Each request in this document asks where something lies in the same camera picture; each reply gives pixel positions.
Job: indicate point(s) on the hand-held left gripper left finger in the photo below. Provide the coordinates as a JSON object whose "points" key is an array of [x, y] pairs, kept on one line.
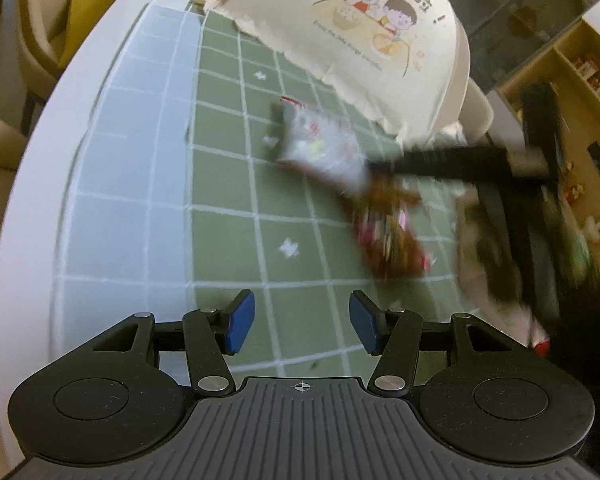
{"points": [[240, 322]]}

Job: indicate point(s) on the yellow wooden shelf cabinet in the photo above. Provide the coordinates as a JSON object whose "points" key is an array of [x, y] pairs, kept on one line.
{"points": [[570, 67]]}

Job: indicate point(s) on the cream mesh food cover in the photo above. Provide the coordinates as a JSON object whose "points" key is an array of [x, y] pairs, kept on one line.
{"points": [[380, 85]]}

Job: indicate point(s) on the orange brown snack packet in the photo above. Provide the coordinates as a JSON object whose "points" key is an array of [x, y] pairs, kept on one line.
{"points": [[385, 192]]}

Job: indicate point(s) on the yellow cushion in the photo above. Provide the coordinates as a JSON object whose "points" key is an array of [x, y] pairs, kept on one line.
{"points": [[82, 10]]}

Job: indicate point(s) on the white red snack packet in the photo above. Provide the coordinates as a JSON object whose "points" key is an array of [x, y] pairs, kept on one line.
{"points": [[315, 145]]}

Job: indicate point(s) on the green checkered tablecloth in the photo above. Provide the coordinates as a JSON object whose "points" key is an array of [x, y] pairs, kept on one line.
{"points": [[220, 240]]}

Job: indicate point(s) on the grey glass door cabinet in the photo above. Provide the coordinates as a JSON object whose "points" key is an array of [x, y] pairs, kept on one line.
{"points": [[530, 0]]}

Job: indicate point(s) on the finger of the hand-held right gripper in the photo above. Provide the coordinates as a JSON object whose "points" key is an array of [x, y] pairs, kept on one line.
{"points": [[430, 165]]}

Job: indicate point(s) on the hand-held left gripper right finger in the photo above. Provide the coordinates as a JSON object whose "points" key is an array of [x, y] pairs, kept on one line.
{"points": [[364, 322]]}

